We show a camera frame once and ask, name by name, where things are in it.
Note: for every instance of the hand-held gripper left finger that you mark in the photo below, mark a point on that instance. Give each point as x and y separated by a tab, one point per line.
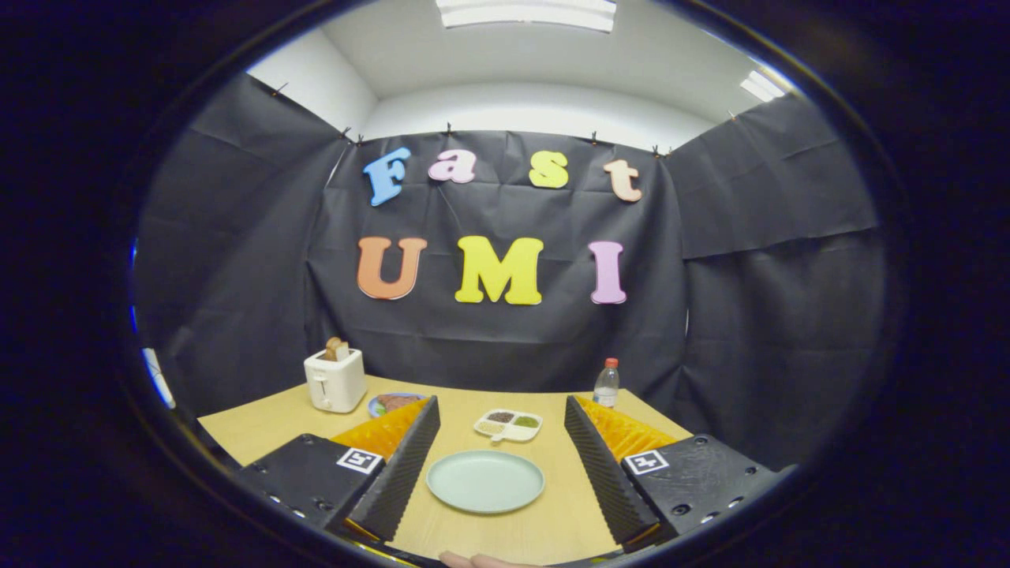
402	477

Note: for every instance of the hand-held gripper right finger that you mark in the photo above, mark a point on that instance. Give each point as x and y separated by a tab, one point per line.
604	481

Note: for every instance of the blue plate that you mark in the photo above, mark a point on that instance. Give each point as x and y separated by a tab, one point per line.
374	407

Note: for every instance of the brown steak with vegetables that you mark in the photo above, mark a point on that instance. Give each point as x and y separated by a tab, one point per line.
398	401

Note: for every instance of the light green plate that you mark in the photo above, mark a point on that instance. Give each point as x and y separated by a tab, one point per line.
485	481

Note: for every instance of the clear water bottle red cap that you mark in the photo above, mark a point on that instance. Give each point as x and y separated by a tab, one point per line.
606	386

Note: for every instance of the white divided dish with beans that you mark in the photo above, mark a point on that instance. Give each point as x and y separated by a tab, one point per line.
513	432

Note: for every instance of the white toaster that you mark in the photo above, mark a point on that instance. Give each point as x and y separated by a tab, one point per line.
335	386

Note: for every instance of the toasted bread slice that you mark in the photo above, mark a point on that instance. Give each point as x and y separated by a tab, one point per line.
337	349

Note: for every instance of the black backdrop cloth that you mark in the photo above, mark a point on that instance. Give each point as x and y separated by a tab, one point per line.
489	347

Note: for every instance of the small ceiling light panel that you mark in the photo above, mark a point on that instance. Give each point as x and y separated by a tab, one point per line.
763	85

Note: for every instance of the long ceiling light panel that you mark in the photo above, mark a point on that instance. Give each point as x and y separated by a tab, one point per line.
525	12

